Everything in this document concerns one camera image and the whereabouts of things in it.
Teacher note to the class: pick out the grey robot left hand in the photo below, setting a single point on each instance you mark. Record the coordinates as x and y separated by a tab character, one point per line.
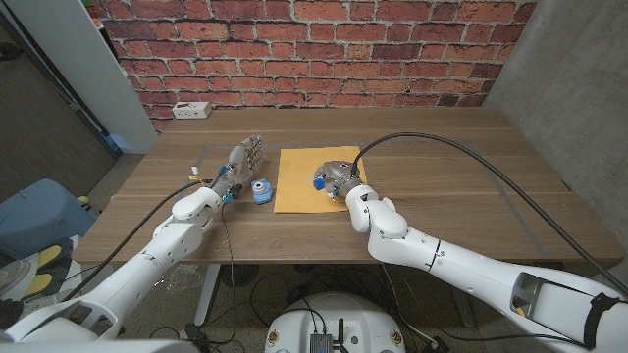
238	164

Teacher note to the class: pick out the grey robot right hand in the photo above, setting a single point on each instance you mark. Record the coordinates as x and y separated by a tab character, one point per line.
341	174

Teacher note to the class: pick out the orange felt sheet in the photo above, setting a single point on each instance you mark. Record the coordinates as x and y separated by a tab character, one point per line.
294	181

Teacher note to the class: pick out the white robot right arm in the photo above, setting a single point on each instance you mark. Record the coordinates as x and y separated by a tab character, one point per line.
466	274

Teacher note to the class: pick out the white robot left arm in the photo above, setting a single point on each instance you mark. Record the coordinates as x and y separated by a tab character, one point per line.
147	265

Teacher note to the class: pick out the white power strip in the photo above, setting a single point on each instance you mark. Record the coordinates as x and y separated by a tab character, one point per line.
191	110

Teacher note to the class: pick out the black round floor object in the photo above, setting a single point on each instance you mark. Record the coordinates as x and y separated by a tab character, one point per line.
238	274

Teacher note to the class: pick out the red brick printed backdrop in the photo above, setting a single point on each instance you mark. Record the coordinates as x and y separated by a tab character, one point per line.
314	49

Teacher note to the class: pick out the white table leg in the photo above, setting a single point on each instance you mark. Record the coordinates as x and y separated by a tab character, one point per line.
206	294

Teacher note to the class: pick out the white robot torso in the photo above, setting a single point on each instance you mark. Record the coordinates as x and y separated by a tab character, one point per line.
335	318

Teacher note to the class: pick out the yellow-green ball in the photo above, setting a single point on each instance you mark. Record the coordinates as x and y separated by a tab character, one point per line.
84	200

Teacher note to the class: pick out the grey box on torso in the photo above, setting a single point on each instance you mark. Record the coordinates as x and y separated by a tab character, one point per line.
321	344

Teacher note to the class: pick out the grey table leg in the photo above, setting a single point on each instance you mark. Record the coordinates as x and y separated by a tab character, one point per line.
463	316

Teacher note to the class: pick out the white partition panel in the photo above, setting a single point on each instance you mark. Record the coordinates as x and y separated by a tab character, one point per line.
73	64

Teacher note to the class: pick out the blue plastic bin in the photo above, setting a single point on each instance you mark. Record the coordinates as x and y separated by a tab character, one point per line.
39	216

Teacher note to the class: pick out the yellow and black shoe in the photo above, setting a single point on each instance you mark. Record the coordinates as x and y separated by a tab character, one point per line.
44	269

